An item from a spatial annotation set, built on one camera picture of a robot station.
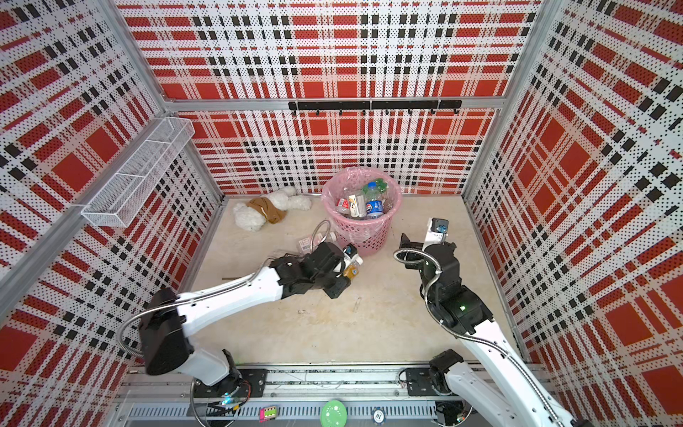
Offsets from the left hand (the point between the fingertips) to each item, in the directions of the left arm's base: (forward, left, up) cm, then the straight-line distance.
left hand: (342, 273), depth 79 cm
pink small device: (-34, +19, -12) cm, 40 cm away
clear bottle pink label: (+19, +15, -13) cm, 28 cm away
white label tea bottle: (+22, -5, +6) cm, 23 cm away
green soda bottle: (+32, -13, +7) cm, 35 cm away
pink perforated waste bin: (+12, -8, +3) cm, 14 cm away
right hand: (+4, -23, +13) cm, 26 cm away
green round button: (-34, +2, -11) cm, 35 cm away
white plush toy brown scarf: (+35, +30, -8) cm, 47 cm away
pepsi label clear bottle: (+22, -10, +8) cm, 25 cm away
